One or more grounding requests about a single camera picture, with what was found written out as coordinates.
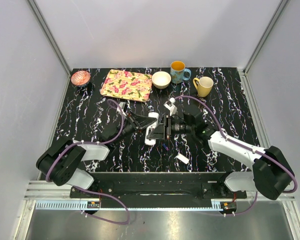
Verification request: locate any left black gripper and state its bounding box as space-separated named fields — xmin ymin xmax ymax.
xmin=112 ymin=110 xmax=157 ymax=146

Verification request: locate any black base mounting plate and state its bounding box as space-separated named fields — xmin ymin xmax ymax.
xmin=69 ymin=171 xmax=248 ymax=210

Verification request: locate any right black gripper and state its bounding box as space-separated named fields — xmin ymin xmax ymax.
xmin=147 ymin=113 xmax=195 ymax=140

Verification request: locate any cream ceramic bowl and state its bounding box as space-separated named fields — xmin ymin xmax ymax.
xmin=152 ymin=71 xmax=171 ymax=90

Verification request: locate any white battery compartment cover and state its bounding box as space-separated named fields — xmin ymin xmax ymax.
xmin=176 ymin=153 xmax=190 ymax=164

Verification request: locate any blue butterfly mug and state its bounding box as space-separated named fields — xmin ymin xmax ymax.
xmin=170 ymin=60 xmax=192 ymax=84

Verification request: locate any red patterned small bowl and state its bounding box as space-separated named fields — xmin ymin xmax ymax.
xmin=70 ymin=70 xmax=91 ymax=87

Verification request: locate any right aluminium frame post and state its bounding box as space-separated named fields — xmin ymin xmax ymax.
xmin=242 ymin=0 xmax=292 ymax=76

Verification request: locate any yellow mug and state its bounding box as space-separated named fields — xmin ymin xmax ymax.
xmin=192 ymin=76 xmax=214 ymax=98

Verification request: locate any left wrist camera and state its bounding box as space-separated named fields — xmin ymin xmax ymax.
xmin=117 ymin=101 xmax=127 ymax=114

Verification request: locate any white remote control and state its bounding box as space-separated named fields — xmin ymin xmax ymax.
xmin=144 ymin=112 xmax=159 ymax=146

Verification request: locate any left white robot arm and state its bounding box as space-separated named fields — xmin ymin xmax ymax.
xmin=36 ymin=111 xmax=159 ymax=198

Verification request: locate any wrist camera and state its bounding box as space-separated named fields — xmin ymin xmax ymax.
xmin=164 ymin=97 xmax=177 ymax=116
xmin=117 ymin=101 xmax=127 ymax=114

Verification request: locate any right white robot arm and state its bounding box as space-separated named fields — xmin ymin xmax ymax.
xmin=146 ymin=114 xmax=295 ymax=200

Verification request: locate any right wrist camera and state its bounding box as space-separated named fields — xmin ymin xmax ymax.
xmin=164 ymin=97 xmax=177 ymax=116

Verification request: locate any left aluminium frame post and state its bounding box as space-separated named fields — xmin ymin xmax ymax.
xmin=26 ymin=0 xmax=72 ymax=77

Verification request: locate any floral rectangular tray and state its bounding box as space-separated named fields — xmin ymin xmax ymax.
xmin=100 ymin=69 xmax=153 ymax=102

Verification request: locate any aluminium frame post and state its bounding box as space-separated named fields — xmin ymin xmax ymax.
xmin=242 ymin=0 xmax=292 ymax=76
xmin=26 ymin=0 xmax=72 ymax=77

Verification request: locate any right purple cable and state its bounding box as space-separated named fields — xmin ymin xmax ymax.
xmin=173 ymin=95 xmax=299 ymax=217

